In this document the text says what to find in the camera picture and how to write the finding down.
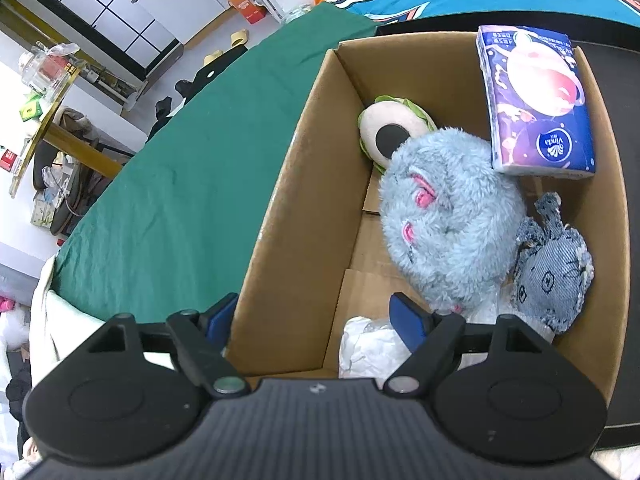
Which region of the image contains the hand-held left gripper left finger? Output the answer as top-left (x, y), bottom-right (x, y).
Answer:
top-left (87, 292), bottom-right (250, 398)

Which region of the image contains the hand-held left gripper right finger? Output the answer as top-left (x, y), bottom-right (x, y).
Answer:
top-left (383, 291), bottom-right (553, 397)

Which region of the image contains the grey-blue fluffy plush toy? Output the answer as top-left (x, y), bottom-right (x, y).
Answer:
top-left (378, 127), bottom-right (528, 313)

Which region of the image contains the brown cardboard box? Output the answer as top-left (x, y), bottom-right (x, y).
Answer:
top-left (225, 30), bottom-right (631, 406)

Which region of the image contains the denim plush toy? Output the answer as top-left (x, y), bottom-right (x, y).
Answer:
top-left (512, 191), bottom-right (596, 336)

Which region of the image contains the purple tissue pack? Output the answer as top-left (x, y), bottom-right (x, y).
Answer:
top-left (476, 25), bottom-right (597, 181)

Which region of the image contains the white plastic bag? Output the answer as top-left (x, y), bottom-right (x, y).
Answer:
top-left (339, 287), bottom-right (516, 381)

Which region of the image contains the green cloth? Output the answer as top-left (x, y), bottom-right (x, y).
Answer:
top-left (50, 2), bottom-right (381, 323)

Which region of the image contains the cream blanket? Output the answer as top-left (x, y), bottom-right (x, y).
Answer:
top-left (27, 255), bottom-right (176, 396)

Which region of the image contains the dark cloth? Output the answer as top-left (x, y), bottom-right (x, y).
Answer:
top-left (5, 357), bottom-right (35, 458)

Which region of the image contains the yellow table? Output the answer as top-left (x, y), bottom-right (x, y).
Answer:
top-left (7, 62), bottom-right (125, 198)

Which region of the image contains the green box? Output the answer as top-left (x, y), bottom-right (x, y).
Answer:
top-left (19, 97), bottom-right (44, 122)

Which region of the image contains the glass jar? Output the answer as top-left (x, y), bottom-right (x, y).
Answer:
top-left (20, 42), bottom-right (81, 100)

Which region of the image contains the orange carton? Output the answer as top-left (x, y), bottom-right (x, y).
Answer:
top-left (225, 0), bottom-right (267, 24)

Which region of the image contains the black-framed glass door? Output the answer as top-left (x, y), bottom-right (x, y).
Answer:
top-left (27, 0), bottom-right (183, 80)

